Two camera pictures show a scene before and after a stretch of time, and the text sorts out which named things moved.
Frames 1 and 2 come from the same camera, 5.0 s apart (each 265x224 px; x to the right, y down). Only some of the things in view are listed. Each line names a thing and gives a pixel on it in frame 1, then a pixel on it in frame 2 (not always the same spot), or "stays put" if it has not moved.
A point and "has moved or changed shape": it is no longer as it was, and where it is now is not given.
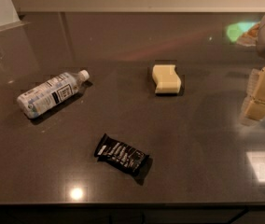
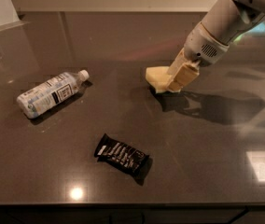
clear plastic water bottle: [34, 102] stays put
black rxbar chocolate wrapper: [120, 156] stays put
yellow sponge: [166, 78] has moved or changed shape
